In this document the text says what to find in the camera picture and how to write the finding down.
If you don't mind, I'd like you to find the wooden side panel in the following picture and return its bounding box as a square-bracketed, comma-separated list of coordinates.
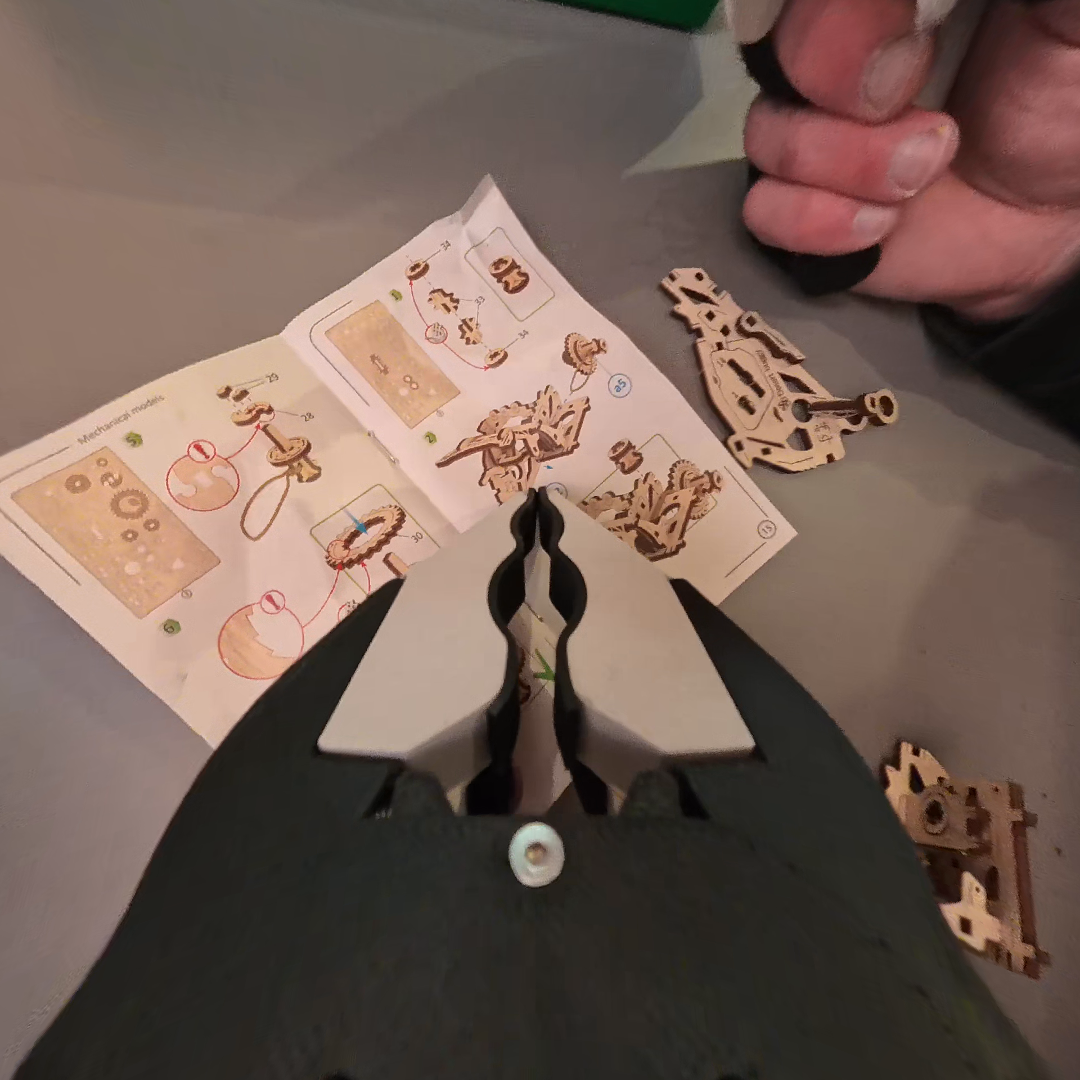
[660, 267, 901, 474]

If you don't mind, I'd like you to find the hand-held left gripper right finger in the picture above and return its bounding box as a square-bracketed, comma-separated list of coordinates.
[540, 489, 758, 815]

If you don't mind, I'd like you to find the open instruction booklet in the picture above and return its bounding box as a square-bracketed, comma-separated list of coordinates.
[0, 173, 798, 749]

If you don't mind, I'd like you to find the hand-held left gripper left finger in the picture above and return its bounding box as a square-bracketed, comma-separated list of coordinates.
[316, 489, 541, 815]

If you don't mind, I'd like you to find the green plastic bin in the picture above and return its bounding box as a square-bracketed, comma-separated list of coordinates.
[540, 0, 735, 35]

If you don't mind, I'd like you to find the wooden model frame assembly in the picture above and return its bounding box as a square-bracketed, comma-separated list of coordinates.
[880, 741, 1050, 980]

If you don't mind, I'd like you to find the person's right forearm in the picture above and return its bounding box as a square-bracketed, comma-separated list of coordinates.
[915, 287, 1080, 444]

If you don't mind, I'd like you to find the person's right hand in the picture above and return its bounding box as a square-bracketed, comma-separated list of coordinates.
[742, 0, 1080, 322]

